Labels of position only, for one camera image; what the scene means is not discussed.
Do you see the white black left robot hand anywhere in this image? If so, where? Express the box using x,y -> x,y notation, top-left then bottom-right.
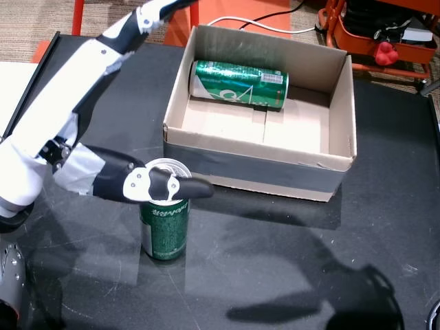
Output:
0,0 -> 215,221

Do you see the green aluminium drink can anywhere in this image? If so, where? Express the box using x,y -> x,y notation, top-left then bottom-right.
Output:
139,157 -> 192,261
190,60 -> 289,111

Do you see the open cardboard box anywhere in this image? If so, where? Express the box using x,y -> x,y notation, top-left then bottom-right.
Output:
162,24 -> 358,203

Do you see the white grey flat box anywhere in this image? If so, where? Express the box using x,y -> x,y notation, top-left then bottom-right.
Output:
401,27 -> 433,44

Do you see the red metal leg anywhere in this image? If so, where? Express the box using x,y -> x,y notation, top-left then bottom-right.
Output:
71,0 -> 85,36

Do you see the orange metal stand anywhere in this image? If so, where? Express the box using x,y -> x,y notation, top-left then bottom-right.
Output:
164,0 -> 293,45

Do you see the orange metal cart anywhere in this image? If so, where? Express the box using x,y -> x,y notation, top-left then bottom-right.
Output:
316,0 -> 440,91

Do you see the red rubber toy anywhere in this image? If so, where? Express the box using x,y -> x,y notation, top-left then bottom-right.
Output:
374,41 -> 399,67

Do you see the black chair caster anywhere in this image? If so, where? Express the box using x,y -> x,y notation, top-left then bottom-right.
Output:
419,79 -> 440,98

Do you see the black floor cable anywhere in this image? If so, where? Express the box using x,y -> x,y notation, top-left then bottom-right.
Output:
240,0 -> 307,30

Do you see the white cable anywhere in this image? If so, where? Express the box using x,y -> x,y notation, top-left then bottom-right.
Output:
208,16 -> 317,34

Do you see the black hoses bundle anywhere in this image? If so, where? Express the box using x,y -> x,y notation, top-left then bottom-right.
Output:
343,0 -> 413,42

